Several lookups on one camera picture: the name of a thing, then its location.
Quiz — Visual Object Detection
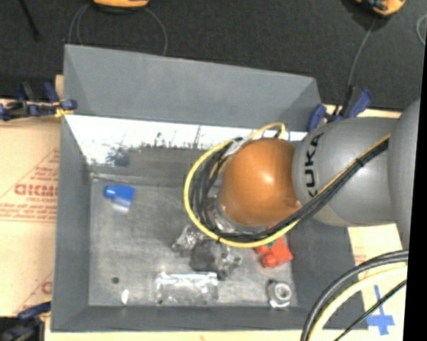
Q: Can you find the brown cardboard board red print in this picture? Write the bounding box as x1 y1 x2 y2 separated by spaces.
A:
0 96 69 324

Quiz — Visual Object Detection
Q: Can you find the grey metal ring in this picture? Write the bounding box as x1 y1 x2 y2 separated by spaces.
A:
264 278 295 309

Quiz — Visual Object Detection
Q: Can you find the red plastic toy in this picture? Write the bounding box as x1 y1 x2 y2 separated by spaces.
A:
251 232 296 271

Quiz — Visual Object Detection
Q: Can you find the clear plastic bottle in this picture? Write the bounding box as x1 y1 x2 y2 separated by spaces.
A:
152 267 222 310

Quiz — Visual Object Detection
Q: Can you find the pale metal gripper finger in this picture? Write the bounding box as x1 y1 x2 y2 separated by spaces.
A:
218 249 245 282
171 223 200 255

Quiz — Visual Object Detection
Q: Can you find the grey metal bin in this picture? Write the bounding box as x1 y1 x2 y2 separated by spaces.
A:
41 43 389 341

